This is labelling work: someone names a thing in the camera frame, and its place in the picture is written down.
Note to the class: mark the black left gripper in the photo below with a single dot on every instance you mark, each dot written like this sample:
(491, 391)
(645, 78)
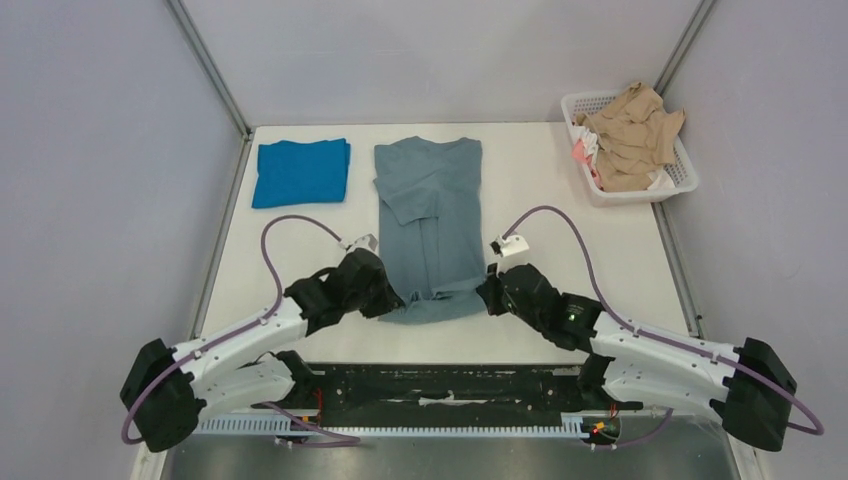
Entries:
(388, 301)

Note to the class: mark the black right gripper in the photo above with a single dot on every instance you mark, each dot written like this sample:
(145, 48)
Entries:
(502, 289)

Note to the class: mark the grey-blue t-shirt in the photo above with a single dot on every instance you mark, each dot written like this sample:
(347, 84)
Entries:
(430, 227)

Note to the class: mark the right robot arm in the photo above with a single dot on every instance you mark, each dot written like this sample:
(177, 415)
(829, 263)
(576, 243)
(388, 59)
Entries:
(628, 364)

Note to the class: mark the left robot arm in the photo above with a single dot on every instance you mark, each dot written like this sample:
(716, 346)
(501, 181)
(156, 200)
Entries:
(170, 391)

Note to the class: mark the folded bright blue t-shirt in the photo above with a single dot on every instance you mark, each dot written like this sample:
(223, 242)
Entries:
(292, 173)

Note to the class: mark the pink and white garment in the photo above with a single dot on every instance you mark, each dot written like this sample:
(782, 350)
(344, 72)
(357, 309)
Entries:
(583, 156)

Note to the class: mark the beige t-shirt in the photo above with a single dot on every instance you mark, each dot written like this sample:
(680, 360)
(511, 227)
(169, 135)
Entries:
(631, 140)

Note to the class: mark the white plastic laundry basket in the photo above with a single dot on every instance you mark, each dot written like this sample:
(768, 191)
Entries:
(681, 176)

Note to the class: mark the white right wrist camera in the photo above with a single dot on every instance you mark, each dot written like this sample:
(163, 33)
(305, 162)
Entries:
(511, 246)

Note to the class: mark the white slotted cable duct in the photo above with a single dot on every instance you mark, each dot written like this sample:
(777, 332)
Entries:
(277, 425)

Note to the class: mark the aluminium frame rail right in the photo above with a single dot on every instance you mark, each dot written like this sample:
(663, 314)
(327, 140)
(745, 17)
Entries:
(689, 35)

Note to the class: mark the aluminium frame rail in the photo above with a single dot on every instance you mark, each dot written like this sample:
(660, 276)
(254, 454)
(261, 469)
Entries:
(689, 35)
(201, 52)

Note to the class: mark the aluminium frame rail left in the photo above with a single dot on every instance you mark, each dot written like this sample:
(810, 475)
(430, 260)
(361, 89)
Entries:
(201, 52)

